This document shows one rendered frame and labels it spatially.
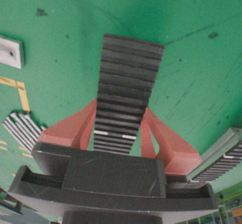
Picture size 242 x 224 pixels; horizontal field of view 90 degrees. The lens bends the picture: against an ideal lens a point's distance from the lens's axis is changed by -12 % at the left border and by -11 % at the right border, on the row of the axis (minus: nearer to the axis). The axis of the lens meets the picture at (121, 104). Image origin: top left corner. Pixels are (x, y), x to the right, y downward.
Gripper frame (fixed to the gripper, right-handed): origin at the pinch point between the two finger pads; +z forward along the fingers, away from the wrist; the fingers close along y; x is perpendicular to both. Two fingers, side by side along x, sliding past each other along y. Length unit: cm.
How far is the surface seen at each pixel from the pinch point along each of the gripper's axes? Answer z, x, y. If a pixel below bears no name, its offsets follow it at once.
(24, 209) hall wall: 69, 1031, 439
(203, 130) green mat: 2.7, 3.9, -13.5
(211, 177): -1.0, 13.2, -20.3
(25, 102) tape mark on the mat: 3.4, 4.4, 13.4
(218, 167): -0.8, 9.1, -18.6
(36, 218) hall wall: 38, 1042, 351
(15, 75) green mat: 3.4, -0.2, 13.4
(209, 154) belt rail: 1.5, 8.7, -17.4
